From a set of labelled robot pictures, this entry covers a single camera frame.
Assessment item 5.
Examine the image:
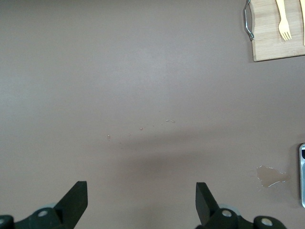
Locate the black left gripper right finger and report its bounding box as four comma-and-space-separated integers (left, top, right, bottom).
195, 182, 288, 229

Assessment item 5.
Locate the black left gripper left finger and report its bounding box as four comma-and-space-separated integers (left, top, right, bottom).
0, 181, 88, 229

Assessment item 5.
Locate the silver digital kitchen scale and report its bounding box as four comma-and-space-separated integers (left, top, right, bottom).
299, 143, 305, 208

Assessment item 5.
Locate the yellow plastic fork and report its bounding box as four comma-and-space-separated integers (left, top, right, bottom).
275, 0, 292, 41

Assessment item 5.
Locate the wooden cutting board metal handle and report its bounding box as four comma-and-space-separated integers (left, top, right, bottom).
243, 0, 305, 63

